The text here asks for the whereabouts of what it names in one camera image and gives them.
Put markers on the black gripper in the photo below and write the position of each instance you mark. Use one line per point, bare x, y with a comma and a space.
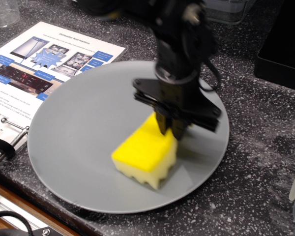
178, 103

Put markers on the yellow sponge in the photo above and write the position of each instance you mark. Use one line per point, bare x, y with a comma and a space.
147, 155

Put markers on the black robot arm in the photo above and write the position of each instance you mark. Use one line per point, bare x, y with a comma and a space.
184, 42

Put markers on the grey round plate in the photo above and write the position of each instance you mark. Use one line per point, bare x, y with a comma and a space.
76, 129

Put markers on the clear glass container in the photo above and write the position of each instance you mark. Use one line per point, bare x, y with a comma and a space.
230, 12

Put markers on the black box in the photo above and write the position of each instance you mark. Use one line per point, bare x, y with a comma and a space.
275, 61

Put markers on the printed instruction sheet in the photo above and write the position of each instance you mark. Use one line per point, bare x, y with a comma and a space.
36, 63

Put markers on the metal screw clamp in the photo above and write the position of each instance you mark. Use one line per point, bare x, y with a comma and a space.
8, 150

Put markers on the clear plastic cup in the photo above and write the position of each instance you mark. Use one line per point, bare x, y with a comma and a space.
9, 12

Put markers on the aluminium rail frame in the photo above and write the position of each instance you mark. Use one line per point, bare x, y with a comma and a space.
22, 222

